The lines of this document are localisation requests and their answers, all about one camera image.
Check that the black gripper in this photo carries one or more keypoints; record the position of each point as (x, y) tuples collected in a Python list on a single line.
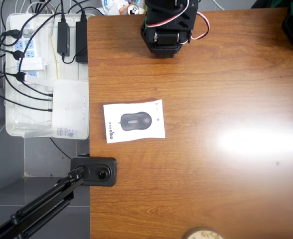
[(167, 38)]

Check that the white orange mouse box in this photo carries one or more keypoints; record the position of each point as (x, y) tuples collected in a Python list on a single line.
[(134, 134)]

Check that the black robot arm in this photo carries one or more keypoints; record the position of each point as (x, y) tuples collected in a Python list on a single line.
[(171, 15)]

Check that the silver drink can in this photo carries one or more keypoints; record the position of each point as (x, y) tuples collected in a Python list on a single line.
[(133, 10)]

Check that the white printed plastic bag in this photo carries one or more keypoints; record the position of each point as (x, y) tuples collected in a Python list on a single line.
[(110, 6)]

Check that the wide black power adapter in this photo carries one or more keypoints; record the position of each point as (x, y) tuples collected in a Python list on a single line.
[(81, 42)]

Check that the narrow black power adapter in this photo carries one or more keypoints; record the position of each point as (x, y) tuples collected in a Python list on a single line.
[(63, 37)]

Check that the white router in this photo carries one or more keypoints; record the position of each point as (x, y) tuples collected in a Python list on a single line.
[(69, 109)]

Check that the clear bin with power strips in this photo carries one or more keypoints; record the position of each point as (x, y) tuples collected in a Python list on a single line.
[(44, 69)]

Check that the black desk clamp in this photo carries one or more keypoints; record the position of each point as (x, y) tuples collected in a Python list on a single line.
[(111, 174)]

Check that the white charger plug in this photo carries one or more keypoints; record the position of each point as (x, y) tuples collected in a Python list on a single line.
[(32, 64)]

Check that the white power strip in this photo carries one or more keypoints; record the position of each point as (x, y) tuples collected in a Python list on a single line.
[(29, 44)]

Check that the round wooden coaster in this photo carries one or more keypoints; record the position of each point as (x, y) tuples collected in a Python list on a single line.
[(203, 235)]

